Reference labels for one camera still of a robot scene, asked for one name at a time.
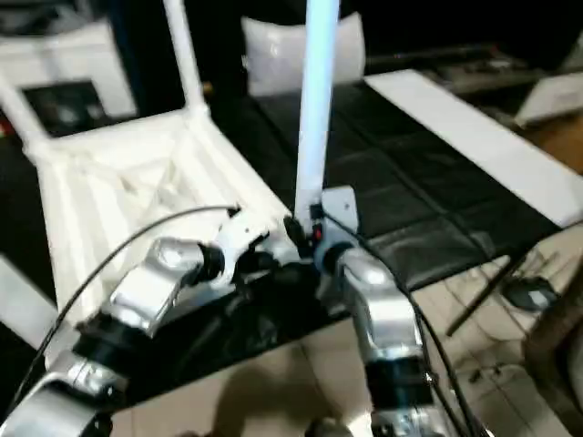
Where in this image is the white plastic table top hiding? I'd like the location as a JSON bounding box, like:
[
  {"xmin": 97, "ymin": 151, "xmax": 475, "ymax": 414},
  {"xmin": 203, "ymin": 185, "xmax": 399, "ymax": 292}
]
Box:
[{"xmin": 22, "ymin": 107, "xmax": 320, "ymax": 338}]

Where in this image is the black mat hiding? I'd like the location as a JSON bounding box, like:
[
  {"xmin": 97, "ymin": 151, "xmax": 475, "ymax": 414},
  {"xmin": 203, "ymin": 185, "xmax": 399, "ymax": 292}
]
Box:
[{"xmin": 0, "ymin": 81, "xmax": 561, "ymax": 406}]

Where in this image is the white flat board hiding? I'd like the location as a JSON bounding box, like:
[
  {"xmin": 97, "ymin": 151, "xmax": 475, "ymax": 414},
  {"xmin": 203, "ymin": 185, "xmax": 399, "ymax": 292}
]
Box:
[{"xmin": 363, "ymin": 68, "xmax": 578, "ymax": 229}]

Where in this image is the black thin rod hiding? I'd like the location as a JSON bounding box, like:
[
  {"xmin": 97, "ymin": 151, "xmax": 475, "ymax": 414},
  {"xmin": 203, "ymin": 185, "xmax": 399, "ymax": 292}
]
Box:
[{"xmin": 445, "ymin": 254, "xmax": 511, "ymax": 337}]

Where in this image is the dark round object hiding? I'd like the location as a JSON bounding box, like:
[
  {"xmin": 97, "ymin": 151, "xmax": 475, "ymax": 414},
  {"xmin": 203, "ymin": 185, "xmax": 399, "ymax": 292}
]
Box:
[{"xmin": 309, "ymin": 418, "xmax": 352, "ymax": 437}]

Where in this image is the grey pillow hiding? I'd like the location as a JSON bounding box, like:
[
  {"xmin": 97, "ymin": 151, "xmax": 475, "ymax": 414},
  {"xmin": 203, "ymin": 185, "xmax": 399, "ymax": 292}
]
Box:
[{"xmin": 240, "ymin": 12, "xmax": 367, "ymax": 97}]

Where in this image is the black bar pink mark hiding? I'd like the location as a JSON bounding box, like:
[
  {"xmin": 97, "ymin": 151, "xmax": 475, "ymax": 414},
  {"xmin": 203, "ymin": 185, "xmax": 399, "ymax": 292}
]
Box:
[{"xmin": 366, "ymin": 43, "xmax": 497, "ymax": 65}]

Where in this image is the black power adapter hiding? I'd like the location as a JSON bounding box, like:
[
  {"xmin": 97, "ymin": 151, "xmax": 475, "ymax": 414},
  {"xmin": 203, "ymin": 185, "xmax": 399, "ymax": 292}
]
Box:
[{"xmin": 507, "ymin": 275, "xmax": 559, "ymax": 311}]

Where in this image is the brown low sideboard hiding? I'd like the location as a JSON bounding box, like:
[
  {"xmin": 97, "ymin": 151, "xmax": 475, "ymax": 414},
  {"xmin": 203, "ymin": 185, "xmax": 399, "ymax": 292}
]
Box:
[{"xmin": 427, "ymin": 49, "xmax": 547, "ymax": 92}]

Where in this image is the black cabinet blue edge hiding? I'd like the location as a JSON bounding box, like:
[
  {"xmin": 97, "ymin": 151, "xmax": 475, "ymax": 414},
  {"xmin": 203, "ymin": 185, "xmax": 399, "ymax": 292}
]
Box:
[{"xmin": 111, "ymin": 0, "xmax": 250, "ymax": 106}]

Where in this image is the white low drawer unit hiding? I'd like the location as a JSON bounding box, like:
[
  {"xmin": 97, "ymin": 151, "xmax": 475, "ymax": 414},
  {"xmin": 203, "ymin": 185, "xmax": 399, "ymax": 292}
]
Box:
[{"xmin": 514, "ymin": 67, "xmax": 583, "ymax": 127}]

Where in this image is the white cabinet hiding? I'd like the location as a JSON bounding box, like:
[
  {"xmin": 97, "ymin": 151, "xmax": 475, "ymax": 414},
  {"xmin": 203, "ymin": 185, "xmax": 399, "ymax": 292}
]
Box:
[{"xmin": 0, "ymin": 20, "xmax": 138, "ymax": 133}]

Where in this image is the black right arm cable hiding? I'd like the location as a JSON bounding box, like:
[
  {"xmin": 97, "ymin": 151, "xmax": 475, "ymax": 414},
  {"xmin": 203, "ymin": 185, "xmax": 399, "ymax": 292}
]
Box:
[{"xmin": 325, "ymin": 213, "xmax": 484, "ymax": 437}]

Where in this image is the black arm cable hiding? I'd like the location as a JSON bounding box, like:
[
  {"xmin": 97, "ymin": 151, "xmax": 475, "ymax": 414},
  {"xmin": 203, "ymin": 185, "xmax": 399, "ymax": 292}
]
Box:
[
  {"xmin": 325, "ymin": 213, "xmax": 484, "ymax": 437},
  {"xmin": 13, "ymin": 205, "xmax": 242, "ymax": 411}
]

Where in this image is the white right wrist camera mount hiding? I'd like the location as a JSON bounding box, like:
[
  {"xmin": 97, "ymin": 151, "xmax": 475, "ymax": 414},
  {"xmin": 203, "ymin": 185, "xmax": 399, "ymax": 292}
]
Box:
[{"xmin": 318, "ymin": 186, "xmax": 361, "ymax": 269}]

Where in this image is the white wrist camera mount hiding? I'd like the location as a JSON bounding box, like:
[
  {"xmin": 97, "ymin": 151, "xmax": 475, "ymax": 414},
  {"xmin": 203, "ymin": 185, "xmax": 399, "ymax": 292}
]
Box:
[
  {"xmin": 318, "ymin": 186, "xmax": 361, "ymax": 269},
  {"xmin": 211, "ymin": 207, "xmax": 270, "ymax": 292}
]

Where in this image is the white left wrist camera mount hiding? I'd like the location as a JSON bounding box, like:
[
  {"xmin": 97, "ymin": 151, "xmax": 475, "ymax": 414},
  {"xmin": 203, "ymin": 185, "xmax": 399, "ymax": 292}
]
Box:
[{"xmin": 211, "ymin": 207, "xmax": 270, "ymax": 292}]

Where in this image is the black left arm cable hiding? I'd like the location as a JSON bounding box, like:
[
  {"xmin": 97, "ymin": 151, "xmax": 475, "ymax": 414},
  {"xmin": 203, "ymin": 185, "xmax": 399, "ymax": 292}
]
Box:
[{"xmin": 13, "ymin": 205, "xmax": 242, "ymax": 411}]

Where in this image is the white cable with plug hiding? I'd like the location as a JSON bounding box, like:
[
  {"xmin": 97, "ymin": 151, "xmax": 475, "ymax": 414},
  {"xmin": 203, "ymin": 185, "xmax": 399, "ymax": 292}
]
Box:
[{"xmin": 468, "ymin": 363, "xmax": 507, "ymax": 380}]

